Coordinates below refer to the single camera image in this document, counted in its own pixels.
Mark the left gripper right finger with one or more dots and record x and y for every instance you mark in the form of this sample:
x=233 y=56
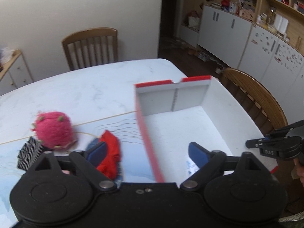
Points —
x=198 y=154

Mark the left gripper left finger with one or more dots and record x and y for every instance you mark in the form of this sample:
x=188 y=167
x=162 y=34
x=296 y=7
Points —
x=96 y=152

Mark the red knit scarf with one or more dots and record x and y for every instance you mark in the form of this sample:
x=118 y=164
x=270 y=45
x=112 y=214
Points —
x=109 y=165

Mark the white box with red rim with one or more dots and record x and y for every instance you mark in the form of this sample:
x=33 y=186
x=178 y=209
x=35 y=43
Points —
x=196 y=109

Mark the wooden chair with curved back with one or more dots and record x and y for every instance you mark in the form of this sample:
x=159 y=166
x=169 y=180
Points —
x=256 y=100

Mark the pink fuzzy plush ball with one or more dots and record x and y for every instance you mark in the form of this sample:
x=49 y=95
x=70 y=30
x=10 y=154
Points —
x=54 y=130

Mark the black mesh glove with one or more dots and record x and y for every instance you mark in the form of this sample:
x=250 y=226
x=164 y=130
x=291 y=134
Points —
x=29 y=153

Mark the wooden chair at far side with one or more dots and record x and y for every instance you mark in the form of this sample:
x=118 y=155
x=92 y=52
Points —
x=91 y=47

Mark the small wooden side cabinet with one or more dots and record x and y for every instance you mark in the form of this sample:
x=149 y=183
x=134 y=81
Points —
x=15 y=73

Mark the white cabinet wall unit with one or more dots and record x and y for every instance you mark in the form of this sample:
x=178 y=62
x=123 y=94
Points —
x=263 y=38

